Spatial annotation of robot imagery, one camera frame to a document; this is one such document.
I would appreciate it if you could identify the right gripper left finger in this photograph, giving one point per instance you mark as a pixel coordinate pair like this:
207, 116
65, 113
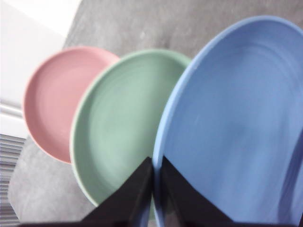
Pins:
125, 203

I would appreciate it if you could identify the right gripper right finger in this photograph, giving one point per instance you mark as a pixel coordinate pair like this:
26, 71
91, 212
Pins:
187, 203

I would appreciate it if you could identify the green round plate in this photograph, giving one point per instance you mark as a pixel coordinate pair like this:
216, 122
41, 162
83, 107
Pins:
123, 113

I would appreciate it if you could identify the blue round plate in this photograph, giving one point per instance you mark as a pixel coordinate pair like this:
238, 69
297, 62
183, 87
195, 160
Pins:
232, 113

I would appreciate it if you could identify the pink round plate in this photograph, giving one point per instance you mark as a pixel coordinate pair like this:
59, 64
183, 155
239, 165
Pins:
61, 99

